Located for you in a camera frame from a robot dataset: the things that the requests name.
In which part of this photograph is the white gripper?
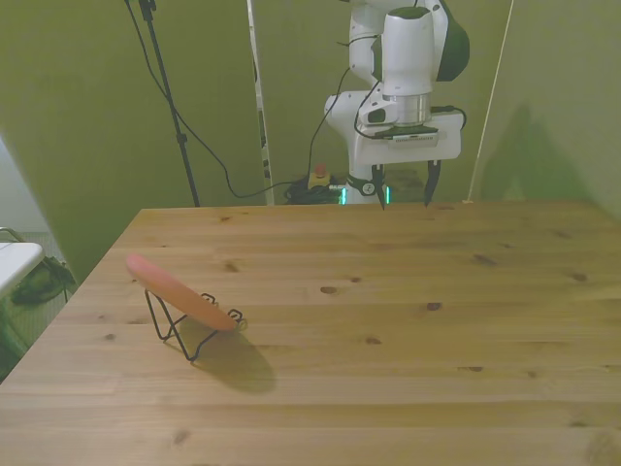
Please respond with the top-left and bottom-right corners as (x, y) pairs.
(352, 91), (464, 212)

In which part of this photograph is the orange plastic bowl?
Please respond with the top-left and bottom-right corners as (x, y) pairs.
(125, 252), (238, 333)

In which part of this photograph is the brown robot mounting stand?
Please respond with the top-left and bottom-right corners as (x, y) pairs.
(386, 164), (431, 203)

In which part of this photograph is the red yellow emergency stop button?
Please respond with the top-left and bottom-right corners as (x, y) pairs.
(306, 163), (332, 191)

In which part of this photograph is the white vertical strip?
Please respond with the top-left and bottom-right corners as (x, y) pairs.
(245, 0), (274, 206)

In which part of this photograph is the black tripod stand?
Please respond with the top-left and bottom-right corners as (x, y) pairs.
(123, 0), (202, 208)

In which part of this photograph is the dark green bag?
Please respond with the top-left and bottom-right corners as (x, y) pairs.
(10, 256), (79, 307)

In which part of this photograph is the white side table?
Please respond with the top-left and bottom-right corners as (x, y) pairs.
(0, 225), (45, 295)

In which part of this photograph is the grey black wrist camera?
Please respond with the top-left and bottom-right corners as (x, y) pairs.
(359, 123), (441, 149)

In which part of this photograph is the black cable bundle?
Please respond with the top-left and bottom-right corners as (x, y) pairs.
(283, 179), (341, 205)

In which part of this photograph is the white hanging cord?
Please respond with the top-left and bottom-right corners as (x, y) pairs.
(463, 0), (515, 205)

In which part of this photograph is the black tripod cable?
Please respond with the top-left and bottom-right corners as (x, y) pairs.
(123, 0), (311, 199)

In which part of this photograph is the black wire plate stand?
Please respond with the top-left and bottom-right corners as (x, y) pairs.
(144, 288), (249, 363)

